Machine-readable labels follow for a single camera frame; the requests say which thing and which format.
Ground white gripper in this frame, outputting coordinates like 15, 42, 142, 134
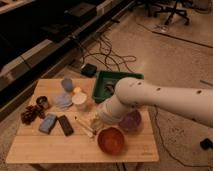
89, 105, 117, 130

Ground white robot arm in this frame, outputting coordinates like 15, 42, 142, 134
96, 77, 213, 128

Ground orange red bowl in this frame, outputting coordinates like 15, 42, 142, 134
97, 127, 125, 155

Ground purple bowl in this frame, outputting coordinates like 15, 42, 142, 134
119, 110, 142, 132

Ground green plastic tray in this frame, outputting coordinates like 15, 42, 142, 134
92, 70, 144, 104

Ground cream wooden stick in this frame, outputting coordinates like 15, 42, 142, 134
75, 117, 96, 138

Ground grey object in tray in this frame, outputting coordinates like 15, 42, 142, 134
105, 85, 115, 94

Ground white plastic cup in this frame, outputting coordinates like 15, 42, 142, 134
72, 87, 87, 111

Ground black rectangular block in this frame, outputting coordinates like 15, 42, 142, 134
58, 115, 74, 136

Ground light blue plate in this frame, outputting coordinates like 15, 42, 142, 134
54, 93, 72, 108

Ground light wooden table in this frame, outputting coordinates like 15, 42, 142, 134
5, 78, 160, 165

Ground black power adapter box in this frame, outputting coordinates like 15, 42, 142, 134
81, 63, 97, 78

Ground blue plastic cup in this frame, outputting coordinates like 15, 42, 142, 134
61, 78, 73, 92

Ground blue sponge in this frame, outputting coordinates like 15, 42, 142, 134
39, 114, 57, 134

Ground small metal tin can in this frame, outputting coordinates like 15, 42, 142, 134
36, 96, 49, 109

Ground dark red grape bunch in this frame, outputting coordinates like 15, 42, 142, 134
21, 105, 45, 125

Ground black box on floor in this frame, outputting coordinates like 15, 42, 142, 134
200, 138, 213, 150

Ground black device on shelf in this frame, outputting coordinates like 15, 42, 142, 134
64, 2, 96, 17

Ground black office chair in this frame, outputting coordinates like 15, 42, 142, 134
133, 0, 192, 27

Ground tangled black floor cables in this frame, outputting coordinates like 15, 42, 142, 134
68, 33, 138, 74

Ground long metal shelf rail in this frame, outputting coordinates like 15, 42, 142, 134
0, 0, 134, 91

